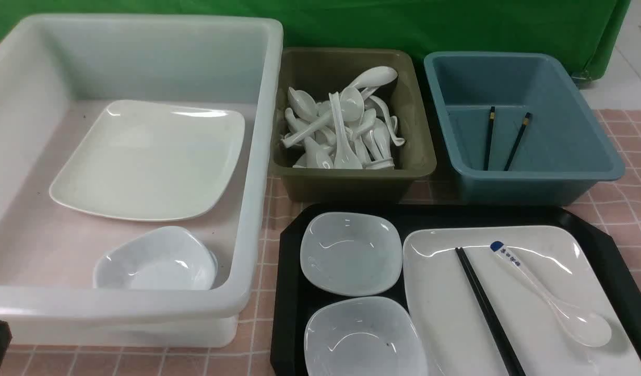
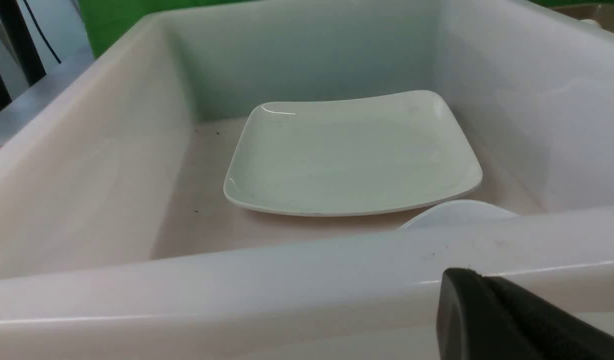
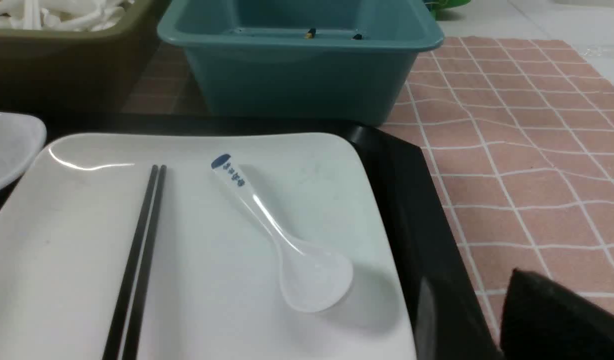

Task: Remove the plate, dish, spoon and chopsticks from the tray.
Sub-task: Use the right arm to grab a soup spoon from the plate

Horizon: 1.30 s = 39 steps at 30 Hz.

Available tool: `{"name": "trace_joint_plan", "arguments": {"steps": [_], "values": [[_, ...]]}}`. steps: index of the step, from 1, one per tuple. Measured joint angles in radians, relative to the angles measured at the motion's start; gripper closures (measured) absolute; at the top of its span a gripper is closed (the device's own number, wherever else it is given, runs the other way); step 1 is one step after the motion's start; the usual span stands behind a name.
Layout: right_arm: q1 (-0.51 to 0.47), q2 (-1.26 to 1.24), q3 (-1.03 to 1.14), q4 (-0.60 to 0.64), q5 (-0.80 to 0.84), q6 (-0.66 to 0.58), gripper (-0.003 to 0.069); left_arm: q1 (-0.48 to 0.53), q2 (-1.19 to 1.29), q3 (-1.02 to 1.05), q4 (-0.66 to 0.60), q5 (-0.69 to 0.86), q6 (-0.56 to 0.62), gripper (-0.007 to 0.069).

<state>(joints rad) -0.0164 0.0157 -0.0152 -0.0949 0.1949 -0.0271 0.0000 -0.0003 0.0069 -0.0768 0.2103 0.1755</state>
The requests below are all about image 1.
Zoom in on dark chopstick in bin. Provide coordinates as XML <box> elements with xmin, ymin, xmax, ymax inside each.
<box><xmin>483</xmin><ymin>105</ymin><xmax>496</xmax><ymax>170</ymax></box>
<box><xmin>503</xmin><ymin>112</ymin><xmax>531</xmax><ymax>171</ymax></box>

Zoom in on large white plastic tub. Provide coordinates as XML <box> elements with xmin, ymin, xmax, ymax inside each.
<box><xmin>0</xmin><ymin>14</ymin><xmax>284</xmax><ymax>348</ymax></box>

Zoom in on pink checkered tablecloth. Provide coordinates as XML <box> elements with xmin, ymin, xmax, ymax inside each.
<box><xmin>0</xmin><ymin>109</ymin><xmax>641</xmax><ymax>375</ymax></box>

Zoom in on dark chopstick in bin left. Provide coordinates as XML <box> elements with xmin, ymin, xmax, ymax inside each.
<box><xmin>483</xmin><ymin>105</ymin><xmax>496</xmax><ymax>170</ymax></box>

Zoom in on blue plastic bin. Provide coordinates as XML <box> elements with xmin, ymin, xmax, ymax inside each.
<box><xmin>423</xmin><ymin>51</ymin><xmax>625</xmax><ymax>206</ymax></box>

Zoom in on white bowl tray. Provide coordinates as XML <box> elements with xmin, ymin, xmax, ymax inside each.
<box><xmin>300</xmin><ymin>211</ymin><xmax>402</xmax><ymax>297</ymax></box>
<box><xmin>303</xmin><ymin>297</ymin><xmax>429</xmax><ymax>375</ymax></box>

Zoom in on olive green plastic bin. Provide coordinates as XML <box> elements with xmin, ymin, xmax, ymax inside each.
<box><xmin>270</xmin><ymin>48</ymin><xmax>437</xmax><ymax>203</ymax></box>

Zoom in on white spoon upright centre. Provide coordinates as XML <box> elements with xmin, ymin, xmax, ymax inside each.
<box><xmin>328</xmin><ymin>92</ymin><xmax>363</xmax><ymax>170</ymax></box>

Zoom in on white spoon right hooked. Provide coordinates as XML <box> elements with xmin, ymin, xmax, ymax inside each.
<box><xmin>368</xmin><ymin>95</ymin><xmax>406</xmax><ymax>147</ymax></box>

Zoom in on white spoon top of pile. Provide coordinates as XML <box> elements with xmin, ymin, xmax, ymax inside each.
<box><xmin>347</xmin><ymin>66</ymin><xmax>398</xmax><ymax>89</ymax></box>

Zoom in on dark chopstick in bin right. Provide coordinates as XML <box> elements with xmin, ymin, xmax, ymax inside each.
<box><xmin>503</xmin><ymin>112</ymin><xmax>531</xmax><ymax>171</ymax></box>

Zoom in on white bowl in tub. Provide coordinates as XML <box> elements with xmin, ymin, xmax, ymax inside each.
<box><xmin>93</xmin><ymin>226</ymin><xmax>218</xmax><ymax>290</ymax></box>

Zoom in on white rectangular rice plate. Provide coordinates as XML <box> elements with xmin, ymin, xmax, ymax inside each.
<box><xmin>402</xmin><ymin>226</ymin><xmax>641</xmax><ymax>375</ymax></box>

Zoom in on white square plate in tub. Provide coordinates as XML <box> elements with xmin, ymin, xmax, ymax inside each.
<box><xmin>49</xmin><ymin>100</ymin><xmax>246</xmax><ymax>222</ymax></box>

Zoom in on black serving tray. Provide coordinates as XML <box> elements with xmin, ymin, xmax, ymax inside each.
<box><xmin>270</xmin><ymin>203</ymin><xmax>641</xmax><ymax>375</ymax></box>

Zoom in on black chopstick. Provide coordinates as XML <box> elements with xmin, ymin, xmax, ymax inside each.
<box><xmin>458</xmin><ymin>246</ymin><xmax>527</xmax><ymax>376</ymax></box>
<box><xmin>455</xmin><ymin>247</ymin><xmax>519</xmax><ymax>376</ymax></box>

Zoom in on white spoon blue handle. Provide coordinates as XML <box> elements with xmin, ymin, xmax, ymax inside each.
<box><xmin>490</xmin><ymin>241</ymin><xmax>612</xmax><ymax>347</ymax></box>

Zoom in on green backdrop cloth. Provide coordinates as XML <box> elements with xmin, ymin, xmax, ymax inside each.
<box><xmin>0</xmin><ymin>1</ymin><xmax>630</xmax><ymax>79</ymax></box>

